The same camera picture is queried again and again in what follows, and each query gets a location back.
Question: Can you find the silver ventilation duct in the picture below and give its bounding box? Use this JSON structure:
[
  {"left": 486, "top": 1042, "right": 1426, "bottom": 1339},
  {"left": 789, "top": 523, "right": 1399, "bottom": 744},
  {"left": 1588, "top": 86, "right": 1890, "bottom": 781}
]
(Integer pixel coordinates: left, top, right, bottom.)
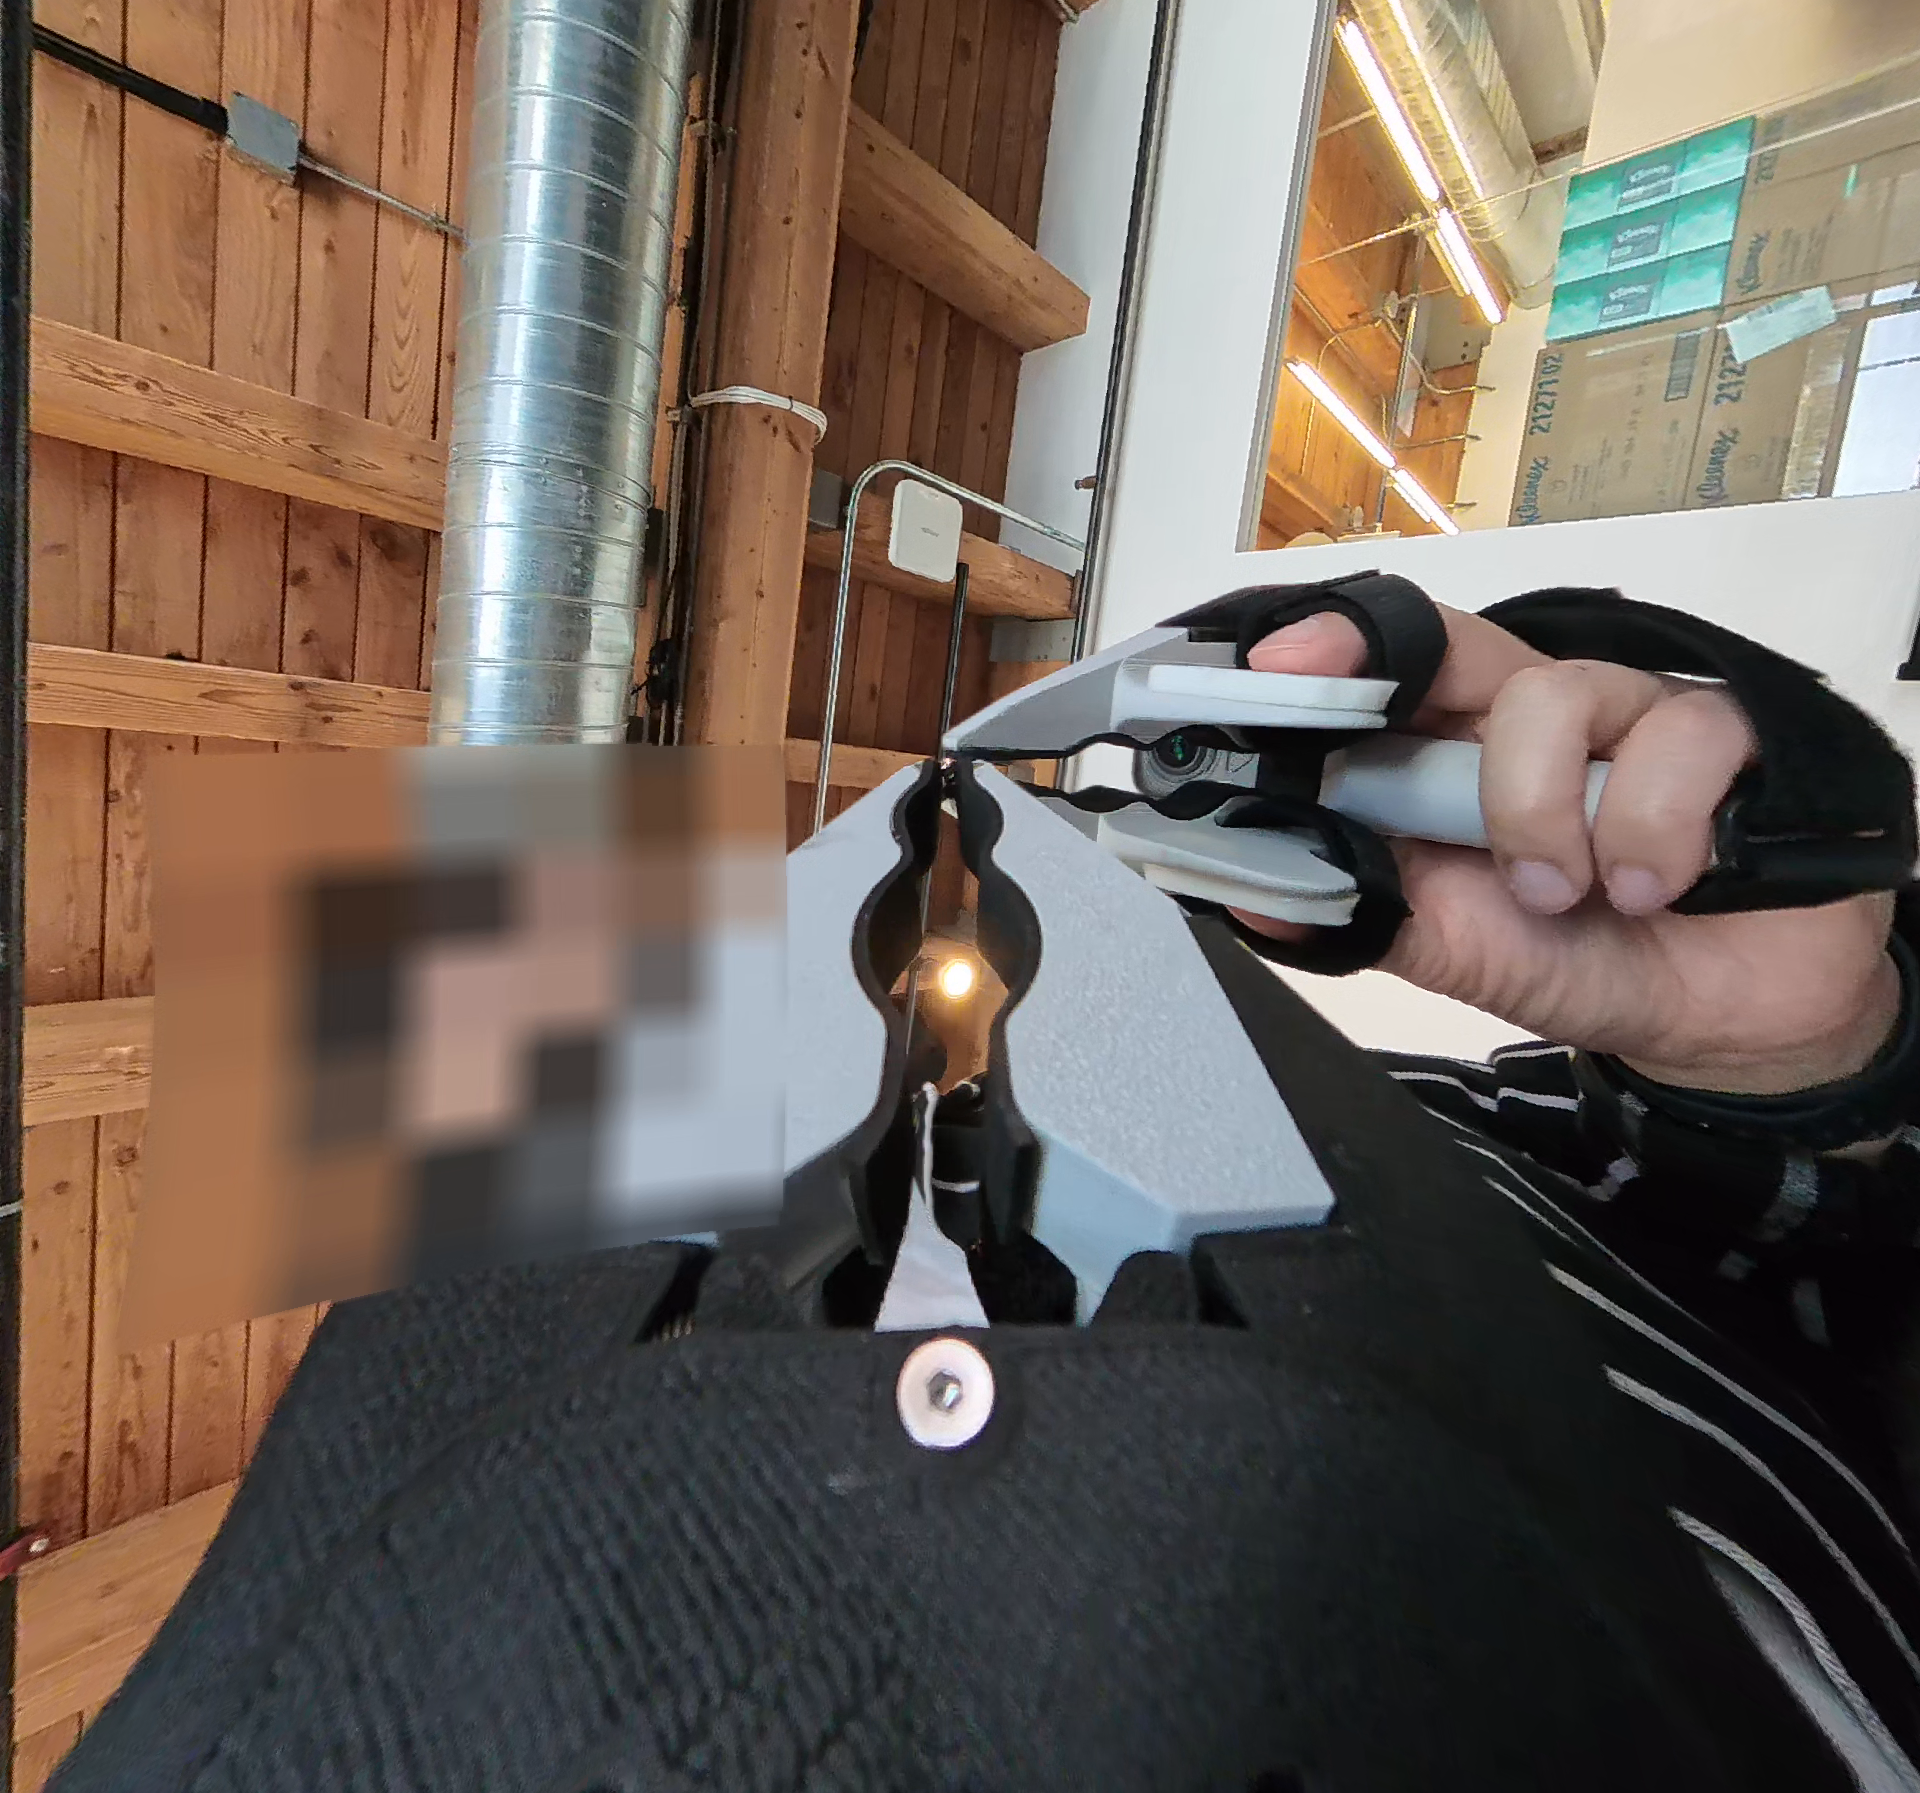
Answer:
[{"left": 426, "top": 0, "right": 711, "bottom": 747}]

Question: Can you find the bent metal conduit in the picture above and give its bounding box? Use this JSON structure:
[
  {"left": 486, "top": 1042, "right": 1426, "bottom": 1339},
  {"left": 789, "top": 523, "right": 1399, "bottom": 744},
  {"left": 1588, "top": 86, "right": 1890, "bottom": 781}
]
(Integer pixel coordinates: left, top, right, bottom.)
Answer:
[{"left": 815, "top": 455, "right": 1089, "bottom": 834}]

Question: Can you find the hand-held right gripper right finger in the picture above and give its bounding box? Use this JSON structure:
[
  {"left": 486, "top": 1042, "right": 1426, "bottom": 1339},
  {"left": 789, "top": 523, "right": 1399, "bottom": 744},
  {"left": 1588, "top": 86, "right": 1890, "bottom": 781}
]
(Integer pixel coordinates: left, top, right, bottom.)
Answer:
[{"left": 949, "top": 753, "right": 1341, "bottom": 1328}]

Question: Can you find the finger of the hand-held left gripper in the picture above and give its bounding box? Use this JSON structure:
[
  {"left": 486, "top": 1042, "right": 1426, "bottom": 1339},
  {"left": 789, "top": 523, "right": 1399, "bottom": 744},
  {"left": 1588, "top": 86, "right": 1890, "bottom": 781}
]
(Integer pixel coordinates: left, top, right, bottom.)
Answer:
[
  {"left": 942, "top": 623, "right": 1406, "bottom": 761},
  {"left": 1032, "top": 777, "right": 1361, "bottom": 928}
]

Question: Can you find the glass window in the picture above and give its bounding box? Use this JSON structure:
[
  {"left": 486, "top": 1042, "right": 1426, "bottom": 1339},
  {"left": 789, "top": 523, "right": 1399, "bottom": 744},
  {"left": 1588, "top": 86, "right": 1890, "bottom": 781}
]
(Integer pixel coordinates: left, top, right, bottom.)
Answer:
[{"left": 1237, "top": 0, "right": 1920, "bottom": 558}]

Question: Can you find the thin black rod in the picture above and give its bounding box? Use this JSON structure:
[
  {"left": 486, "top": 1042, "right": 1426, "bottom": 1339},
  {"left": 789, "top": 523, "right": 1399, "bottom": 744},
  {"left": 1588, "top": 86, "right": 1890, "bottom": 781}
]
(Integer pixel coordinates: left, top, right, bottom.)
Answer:
[{"left": 893, "top": 562, "right": 969, "bottom": 1082}]

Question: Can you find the thick wooden beam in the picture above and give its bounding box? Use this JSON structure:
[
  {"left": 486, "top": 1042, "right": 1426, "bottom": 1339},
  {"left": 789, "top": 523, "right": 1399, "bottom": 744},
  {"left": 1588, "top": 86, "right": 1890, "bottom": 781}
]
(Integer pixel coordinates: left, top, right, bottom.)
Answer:
[{"left": 678, "top": 0, "right": 905, "bottom": 759}]

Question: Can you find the white wireless access point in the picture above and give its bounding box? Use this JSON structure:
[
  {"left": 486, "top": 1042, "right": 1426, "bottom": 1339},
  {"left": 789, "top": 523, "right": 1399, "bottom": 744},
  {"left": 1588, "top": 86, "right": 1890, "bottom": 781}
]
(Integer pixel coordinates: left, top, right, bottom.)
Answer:
[{"left": 886, "top": 487, "right": 967, "bottom": 583}]

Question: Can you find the person's left hand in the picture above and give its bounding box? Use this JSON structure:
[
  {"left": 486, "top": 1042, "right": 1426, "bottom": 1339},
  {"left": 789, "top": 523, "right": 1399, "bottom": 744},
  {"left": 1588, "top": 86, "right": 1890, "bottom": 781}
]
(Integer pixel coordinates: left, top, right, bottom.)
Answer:
[{"left": 1243, "top": 602, "right": 1904, "bottom": 1097}]

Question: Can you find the green tissue box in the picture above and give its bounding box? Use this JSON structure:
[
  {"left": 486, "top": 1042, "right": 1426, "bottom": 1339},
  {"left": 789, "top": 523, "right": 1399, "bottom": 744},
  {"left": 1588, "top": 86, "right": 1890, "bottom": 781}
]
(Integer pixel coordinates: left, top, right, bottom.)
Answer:
[
  {"left": 1555, "top": 194, "right": 1746, "bottom": 286},
  {"left": 1543, "top": 247, "right": 1731, "bottom": 344},
  {"left": 1564, "top": 115, "right": 1758, "bottom": 235}
]

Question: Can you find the black vertical pipe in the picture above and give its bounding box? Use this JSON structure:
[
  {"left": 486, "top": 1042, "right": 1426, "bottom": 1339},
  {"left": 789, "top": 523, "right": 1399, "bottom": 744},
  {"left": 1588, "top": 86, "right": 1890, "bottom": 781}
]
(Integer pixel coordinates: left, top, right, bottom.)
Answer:
[{"left": 1075, "top": 0, "right": 1201, "bottom": 624}]

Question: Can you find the grey junction box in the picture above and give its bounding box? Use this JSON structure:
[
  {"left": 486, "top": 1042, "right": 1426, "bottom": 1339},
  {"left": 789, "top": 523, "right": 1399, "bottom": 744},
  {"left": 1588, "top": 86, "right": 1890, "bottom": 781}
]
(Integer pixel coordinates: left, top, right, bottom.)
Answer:
[{"left": 223, "top": 92, "right": 304, "bottom": 185}]

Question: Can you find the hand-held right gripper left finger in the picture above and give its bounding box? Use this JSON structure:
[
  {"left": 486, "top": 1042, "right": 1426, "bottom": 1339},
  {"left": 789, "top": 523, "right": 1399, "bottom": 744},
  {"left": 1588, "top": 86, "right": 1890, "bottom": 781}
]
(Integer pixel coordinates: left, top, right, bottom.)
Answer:
[{"left": 783, "top": 759, "right": 947, "bottom": 1249}]

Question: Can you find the large cardboard box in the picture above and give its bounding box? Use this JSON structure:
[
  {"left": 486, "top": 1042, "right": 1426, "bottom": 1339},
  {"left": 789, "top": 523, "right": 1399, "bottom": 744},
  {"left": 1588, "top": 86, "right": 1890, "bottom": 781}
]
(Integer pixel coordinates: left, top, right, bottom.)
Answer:
[{"left": 1504, "top": 319, "right": 1866, "bottom": 530}]

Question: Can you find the person's left forearm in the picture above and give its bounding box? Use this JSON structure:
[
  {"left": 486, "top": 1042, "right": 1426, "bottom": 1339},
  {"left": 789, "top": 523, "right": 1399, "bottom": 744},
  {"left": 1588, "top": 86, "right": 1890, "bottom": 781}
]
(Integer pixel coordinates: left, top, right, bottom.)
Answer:
[{"left": 1356, "top": 921, "right": 1920, "bottom": 1793}]

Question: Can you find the white cable bundle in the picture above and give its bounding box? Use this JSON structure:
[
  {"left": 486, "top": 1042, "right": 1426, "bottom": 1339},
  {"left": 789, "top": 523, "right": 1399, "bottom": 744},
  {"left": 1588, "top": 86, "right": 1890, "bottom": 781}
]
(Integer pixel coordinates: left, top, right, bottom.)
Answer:
[{"left": 681, "top": 381, "right": 832, "bottom": 447}]

